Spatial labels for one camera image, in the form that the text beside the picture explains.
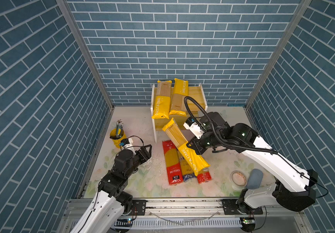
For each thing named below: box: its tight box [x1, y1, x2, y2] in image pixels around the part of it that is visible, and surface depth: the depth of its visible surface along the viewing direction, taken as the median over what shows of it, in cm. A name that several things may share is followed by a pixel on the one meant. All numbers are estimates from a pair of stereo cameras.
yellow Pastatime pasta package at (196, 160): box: [162, 117, 211, 177], surface depth 66 cm
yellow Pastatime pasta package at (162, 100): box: [151, 80, 173, 120], surface depth 77 cm
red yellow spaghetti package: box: [162, 139, 184, 185], surface depth 86 cm
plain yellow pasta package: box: [168, 78, 189, 117], surface depth 84 cm
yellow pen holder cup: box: [109, 128, 127, 149], surface depth 93 cm
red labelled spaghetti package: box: [197, 167, 212, 184], surface depth 84 cm
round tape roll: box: [229, 170, 248, 191], surface depth 84 cm
